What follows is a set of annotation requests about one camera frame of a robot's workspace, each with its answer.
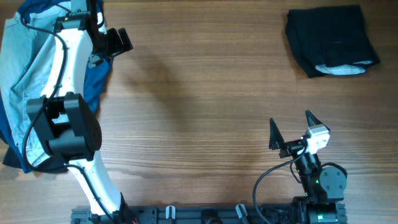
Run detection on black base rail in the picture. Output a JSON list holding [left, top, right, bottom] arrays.
[[71, 203, 348, 224]]

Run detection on light denim shorts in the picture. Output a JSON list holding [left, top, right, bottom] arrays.
[[1, 1, 70, 153]]

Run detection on dark garment under pile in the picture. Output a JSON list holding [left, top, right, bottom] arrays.
[[1, 131, 68, 174]]

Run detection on blue t-shirt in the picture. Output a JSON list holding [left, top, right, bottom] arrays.
[[0, 0, 113, 174]]

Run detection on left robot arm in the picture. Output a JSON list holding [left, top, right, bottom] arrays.
[[22, 1, 137, 223]]

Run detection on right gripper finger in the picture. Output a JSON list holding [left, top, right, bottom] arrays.
[[269, 118, 285, 150], [305, 110, 330, 133]]

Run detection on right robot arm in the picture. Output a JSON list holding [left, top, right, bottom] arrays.
[[264, 110, 348, 224]]

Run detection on black shorts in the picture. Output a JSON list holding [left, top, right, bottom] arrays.
[[285, 5, 380, 78]]

